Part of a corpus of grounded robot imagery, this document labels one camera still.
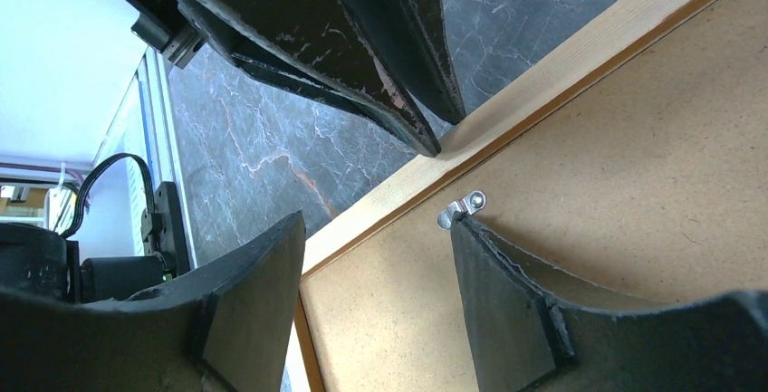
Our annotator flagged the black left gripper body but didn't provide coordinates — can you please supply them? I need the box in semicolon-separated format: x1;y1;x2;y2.
124;0;205;69

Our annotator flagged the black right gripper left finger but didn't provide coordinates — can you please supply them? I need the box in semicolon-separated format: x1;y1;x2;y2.
1;212;305;391

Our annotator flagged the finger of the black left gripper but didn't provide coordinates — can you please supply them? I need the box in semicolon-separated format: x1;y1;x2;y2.
176;0;441;157
341;0;466;125

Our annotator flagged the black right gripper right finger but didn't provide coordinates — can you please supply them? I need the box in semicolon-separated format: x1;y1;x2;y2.
450;214;767;391

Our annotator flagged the brown fibreboard backing board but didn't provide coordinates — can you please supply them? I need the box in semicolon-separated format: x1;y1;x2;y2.
302;0;767;391

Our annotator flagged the golden wooden picture frame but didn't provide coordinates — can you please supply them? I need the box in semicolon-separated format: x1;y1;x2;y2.
293;0;768;392

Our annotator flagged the silver metal turn clip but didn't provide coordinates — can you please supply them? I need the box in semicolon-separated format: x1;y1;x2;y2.
437;190;487;230

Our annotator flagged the aluminium rail frame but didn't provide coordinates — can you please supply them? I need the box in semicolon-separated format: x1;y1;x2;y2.
1;50;181;259

